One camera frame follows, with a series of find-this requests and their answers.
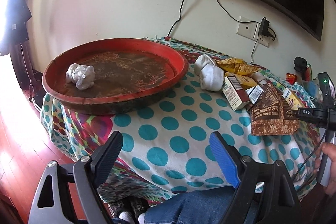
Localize black tv cable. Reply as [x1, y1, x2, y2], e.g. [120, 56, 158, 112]
[166, 0, 200, 38]

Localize polka dot cloth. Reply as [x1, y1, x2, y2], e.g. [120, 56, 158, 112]
[40, 38, 319, 205]

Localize white wall socket panel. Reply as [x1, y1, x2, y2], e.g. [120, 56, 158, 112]
[236, 16, 270, 48]

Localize plaid slipper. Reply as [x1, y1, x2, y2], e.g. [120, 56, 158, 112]
[108, 196, 150, 221]

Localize red white cigarette box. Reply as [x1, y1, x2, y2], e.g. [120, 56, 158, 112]
[222, 73, 264, 111]

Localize blue jeans leg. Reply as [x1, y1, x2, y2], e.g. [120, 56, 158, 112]
[138, 186, 235, 224]

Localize black power adapter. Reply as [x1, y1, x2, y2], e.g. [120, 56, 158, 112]
[259, 17, 270, 37]

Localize white tissue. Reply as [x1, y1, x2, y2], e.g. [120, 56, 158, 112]
[66, 63, 95, 90]

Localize red snack packet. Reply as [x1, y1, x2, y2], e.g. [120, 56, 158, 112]
[286, 73, 297, 85]

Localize black hanging clothes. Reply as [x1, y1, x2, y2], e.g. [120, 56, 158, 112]
[1, 0, 31, 56]

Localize yellow snack bag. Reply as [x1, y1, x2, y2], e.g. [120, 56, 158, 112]
[216, 57, 259, 76]

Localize red round tray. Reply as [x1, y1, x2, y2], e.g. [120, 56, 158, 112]
[42, 38, 188, 115]

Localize person's right hand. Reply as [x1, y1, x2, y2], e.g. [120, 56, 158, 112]
[313, 143, 336, 197]

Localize white sock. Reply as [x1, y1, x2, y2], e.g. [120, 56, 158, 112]
[194, 55, 224, 92]

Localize brown snack bag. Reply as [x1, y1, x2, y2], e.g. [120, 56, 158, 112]
[250, 84, 299, 136]

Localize yellow medicine box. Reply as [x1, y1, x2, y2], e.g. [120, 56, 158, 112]
[282, 88, 306, 110]

